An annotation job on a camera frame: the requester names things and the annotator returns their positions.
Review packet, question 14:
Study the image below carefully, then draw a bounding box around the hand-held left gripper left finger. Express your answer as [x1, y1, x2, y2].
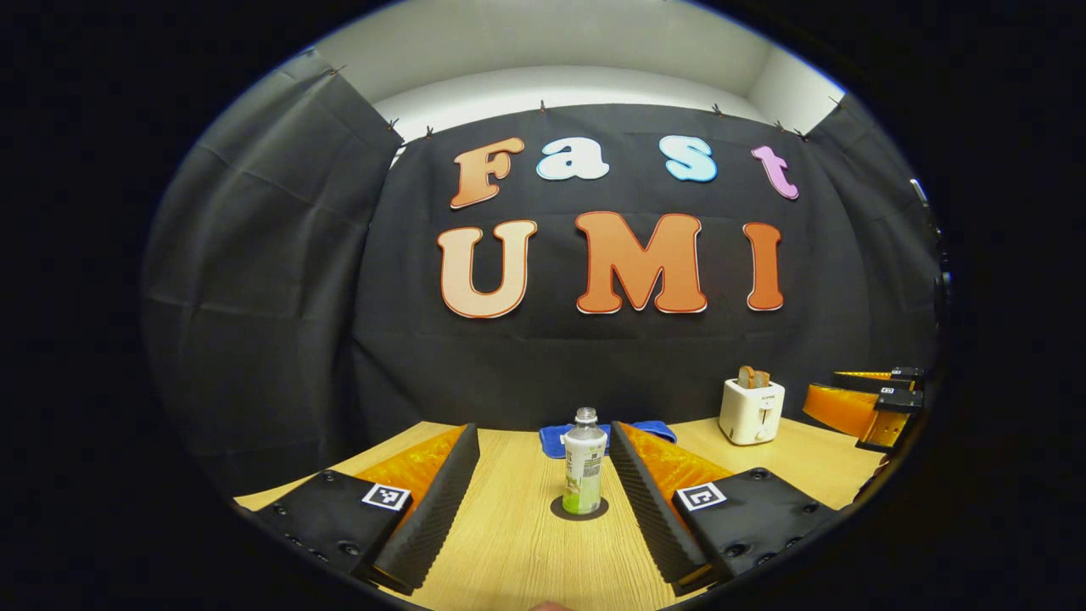
[253, 423, 482, 597]

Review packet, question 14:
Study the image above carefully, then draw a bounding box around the clear plastic water bottle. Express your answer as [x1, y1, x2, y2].
[562, 407, 608, 516]

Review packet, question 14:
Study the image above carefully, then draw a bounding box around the blue towel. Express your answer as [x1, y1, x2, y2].
[540, 420, 678, 460]

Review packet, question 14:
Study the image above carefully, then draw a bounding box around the white toaster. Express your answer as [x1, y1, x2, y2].
[719, 378, 786, 446]

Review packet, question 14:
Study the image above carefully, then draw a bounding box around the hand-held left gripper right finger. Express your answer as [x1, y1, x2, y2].
[608, 420, 842, 597]

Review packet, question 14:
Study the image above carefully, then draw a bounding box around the dark round coaster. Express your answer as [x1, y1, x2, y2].
[550, 495, 609, 522]

